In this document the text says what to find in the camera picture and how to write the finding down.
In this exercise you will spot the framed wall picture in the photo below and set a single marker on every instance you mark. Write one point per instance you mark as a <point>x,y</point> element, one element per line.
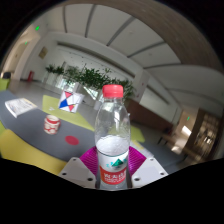
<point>43,52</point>

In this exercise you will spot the red fire extinguisher box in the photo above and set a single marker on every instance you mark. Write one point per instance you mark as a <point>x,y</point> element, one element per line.
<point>30,76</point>

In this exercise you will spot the white cube with coloured triangles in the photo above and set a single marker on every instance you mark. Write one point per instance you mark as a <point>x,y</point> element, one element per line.
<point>70,101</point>

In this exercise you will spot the flat round red coaster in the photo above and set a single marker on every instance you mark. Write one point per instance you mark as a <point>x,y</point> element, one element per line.
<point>72,140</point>

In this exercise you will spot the black bag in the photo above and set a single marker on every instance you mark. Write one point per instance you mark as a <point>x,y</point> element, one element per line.
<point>6,75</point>

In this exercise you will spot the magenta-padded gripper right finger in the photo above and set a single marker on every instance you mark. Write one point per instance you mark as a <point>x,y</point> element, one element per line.
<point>148,170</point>

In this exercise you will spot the wooden shelf unit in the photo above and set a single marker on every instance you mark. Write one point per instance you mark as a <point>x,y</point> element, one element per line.
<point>206,135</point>

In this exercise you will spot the clear red-capped water bottle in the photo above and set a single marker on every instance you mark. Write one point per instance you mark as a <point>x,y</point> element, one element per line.
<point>112,150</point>

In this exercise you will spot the lime green seat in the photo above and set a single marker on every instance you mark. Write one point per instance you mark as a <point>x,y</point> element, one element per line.
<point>4,84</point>

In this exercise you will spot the red and white mug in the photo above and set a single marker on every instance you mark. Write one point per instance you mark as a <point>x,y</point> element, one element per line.
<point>52,125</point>

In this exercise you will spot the open printed magazine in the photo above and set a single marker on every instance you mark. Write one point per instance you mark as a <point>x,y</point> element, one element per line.
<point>20,107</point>

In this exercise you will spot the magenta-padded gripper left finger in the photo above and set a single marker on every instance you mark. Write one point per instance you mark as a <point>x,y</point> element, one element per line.
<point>76,171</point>

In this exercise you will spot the row of potted green plants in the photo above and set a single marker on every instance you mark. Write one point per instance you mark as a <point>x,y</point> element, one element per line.
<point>90,78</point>

